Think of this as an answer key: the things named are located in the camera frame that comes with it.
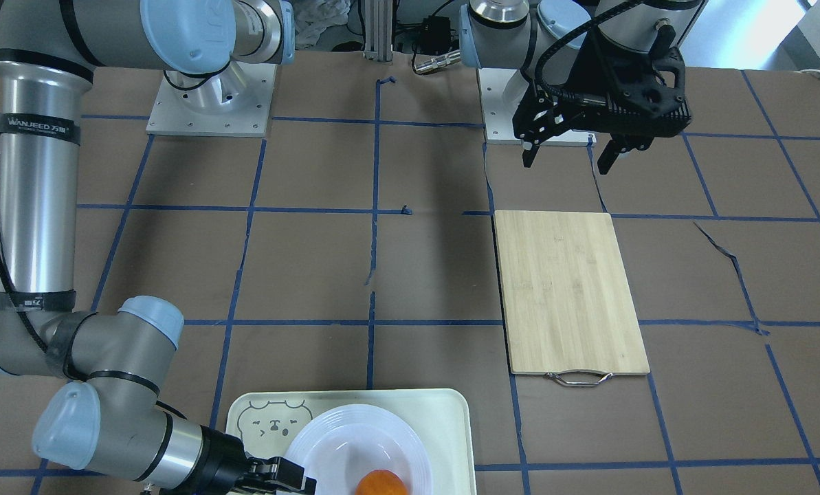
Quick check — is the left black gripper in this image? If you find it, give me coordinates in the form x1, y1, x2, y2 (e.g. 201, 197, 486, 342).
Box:
511, 27, 692, 175

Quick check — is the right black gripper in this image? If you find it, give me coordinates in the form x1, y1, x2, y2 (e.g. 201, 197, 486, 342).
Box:
159, 426, 318, 494

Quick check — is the white round plate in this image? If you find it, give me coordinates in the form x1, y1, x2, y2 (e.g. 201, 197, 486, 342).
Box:
286, 404, 434, 494

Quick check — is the orange fruit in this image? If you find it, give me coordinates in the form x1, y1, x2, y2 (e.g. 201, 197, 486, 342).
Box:
354, 470, 410, 495

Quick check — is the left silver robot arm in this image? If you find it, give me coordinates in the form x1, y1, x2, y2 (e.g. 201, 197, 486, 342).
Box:
459, 1, 704, 173

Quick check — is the cream bear tray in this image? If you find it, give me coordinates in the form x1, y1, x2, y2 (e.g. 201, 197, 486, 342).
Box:
225, 388, 478, 494

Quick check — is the bamboo cutting board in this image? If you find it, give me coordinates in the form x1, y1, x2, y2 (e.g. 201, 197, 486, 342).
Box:
494, 210, 650, 386

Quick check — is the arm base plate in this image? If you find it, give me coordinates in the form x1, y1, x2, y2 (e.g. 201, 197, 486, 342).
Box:
146, 60, 278, 138
477, 67, 597, 146

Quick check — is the aluminium frame post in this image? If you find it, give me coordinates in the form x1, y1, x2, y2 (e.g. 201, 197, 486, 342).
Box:
359, 0, 396, 65

